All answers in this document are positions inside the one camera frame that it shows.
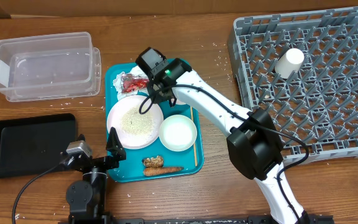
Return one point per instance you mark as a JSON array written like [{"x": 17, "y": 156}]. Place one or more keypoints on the wooden chopstick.
[{"x": 195, "y": 135}]

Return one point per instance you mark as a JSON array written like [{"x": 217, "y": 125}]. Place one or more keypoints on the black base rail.
[{"x": 259, "y": 219}]

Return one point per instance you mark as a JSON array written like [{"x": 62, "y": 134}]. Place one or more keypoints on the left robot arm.
[{"x": 86, "y": 197}]

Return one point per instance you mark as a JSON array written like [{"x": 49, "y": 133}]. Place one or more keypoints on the teal serving tray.
[{"x": 132, "y": 169}]

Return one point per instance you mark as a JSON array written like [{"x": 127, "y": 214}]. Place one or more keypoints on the carrot piece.
[{"x": 154, "y": 171}]

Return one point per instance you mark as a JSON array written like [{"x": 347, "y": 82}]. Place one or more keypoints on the black rectangular tray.
[{"x": 33, "y": 145}]

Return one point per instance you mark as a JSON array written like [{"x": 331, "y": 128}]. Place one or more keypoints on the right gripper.
[{"x": 157, "y": 97}]

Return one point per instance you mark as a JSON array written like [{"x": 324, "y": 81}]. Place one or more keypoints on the large white plate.
[{"x": 136, "y": 121}]

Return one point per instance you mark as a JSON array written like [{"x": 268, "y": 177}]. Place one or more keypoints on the crumpled white tissue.
[{"x": 118, "y": 85}]

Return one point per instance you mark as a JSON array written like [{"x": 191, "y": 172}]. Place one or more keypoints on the white cup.
[{"x": 290, "y": 62}]

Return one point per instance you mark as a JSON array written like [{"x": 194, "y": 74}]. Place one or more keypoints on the small white bowl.
[{"x": 176, "y": 133}]

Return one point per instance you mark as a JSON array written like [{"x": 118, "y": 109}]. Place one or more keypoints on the red snack wrapper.
[{"x": 132, "y": 82}]

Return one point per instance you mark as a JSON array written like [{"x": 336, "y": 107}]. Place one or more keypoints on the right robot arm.
[{"x": 253, "y": 143}]

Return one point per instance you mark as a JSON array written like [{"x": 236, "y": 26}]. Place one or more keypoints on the brown food scrap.
[{"x": 157, "y": 161}]

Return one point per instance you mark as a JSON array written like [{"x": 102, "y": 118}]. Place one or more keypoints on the clear plastic storage bin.
[{"x": 47, "y": 67}]

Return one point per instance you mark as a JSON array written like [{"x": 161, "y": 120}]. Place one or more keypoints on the grey dishwasher rack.
[{"x": 318, "y": 103}]

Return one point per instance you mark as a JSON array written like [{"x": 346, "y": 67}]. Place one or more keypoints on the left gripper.
[{"x": 115, "y": 154}]

